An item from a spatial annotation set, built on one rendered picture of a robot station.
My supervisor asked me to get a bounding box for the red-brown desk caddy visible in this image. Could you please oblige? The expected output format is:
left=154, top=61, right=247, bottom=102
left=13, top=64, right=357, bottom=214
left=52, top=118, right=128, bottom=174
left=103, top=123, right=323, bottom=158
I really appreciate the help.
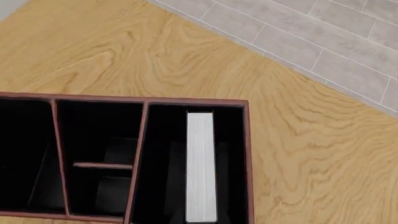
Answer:
left=0, top=91, right=256, bottom=224

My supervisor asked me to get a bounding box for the book with white page edges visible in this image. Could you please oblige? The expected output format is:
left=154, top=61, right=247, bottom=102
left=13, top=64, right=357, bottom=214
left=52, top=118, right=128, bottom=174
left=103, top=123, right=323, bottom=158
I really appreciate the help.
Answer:
left=185, top=110, right=218, bottom=223

